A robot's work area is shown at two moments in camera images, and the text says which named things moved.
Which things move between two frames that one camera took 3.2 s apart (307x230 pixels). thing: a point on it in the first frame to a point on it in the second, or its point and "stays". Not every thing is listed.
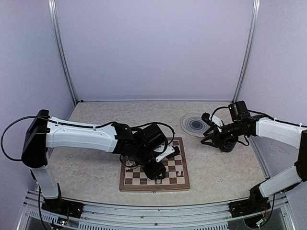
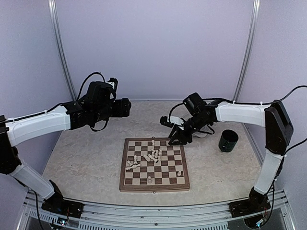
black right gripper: [215, 136] to [184, 138]
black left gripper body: [141, 158] to [104, 112]
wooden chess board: [176, 178] stays
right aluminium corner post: [247, 52] stays
